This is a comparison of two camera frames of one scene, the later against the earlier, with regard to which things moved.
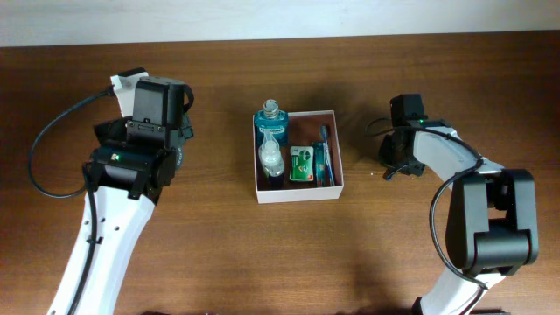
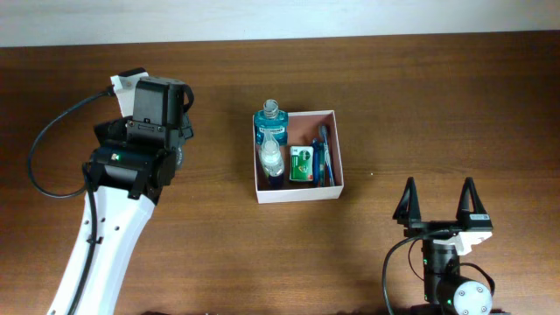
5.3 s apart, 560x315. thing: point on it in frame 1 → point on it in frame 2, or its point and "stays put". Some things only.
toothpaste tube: x=318 y=164 stays put
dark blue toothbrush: x=388 y=178 → x=316 y=161
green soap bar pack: x=301 y=163 stays put
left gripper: x=185 y=129 stays put
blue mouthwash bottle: x=270 y=118 stays put
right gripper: x=383 y=152 → x=430 y=227
